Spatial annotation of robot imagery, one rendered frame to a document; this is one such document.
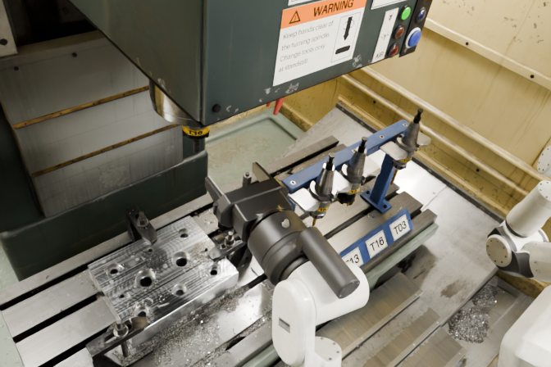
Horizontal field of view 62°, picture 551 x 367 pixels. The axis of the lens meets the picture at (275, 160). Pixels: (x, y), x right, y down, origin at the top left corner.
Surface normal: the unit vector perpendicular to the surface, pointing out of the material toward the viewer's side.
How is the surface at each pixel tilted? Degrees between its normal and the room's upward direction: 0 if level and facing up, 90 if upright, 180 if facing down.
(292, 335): 77
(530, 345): 46
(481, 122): 90
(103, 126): 90
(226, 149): 0
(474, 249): 24
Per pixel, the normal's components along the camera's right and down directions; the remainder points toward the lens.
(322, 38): 0.64, 0.56
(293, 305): -0.81, 0.09
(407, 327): 0.21, -0.78
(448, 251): -0.20, -0.53
